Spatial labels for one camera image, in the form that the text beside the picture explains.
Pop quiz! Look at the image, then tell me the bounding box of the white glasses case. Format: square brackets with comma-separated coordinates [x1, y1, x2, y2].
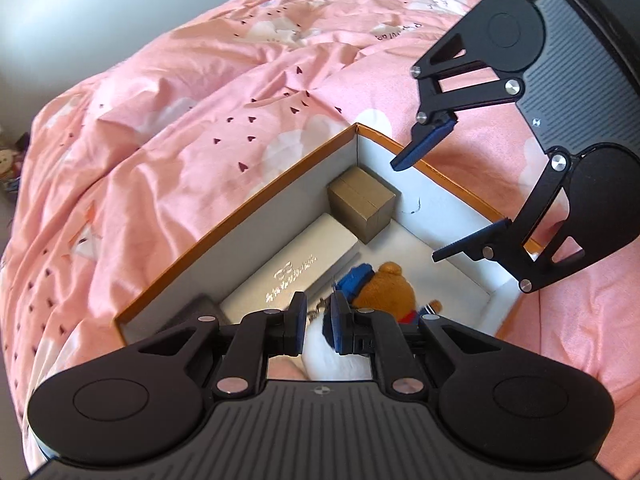
[220, 214, 359, 323]

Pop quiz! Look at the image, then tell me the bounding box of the small tan cardboard box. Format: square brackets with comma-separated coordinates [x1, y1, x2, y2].
[326, 166, 396, 244]

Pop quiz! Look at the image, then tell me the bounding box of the orange white cardboard box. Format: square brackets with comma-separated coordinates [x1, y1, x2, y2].
[116, 125, 521, 342]

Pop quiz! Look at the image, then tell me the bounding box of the pink patterned bed quilt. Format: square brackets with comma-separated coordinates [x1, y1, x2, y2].
[1, 0, 639, 479]

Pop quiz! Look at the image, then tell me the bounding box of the brown teddy bear keychain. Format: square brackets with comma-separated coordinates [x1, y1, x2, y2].
[333, 261, 442, 324]

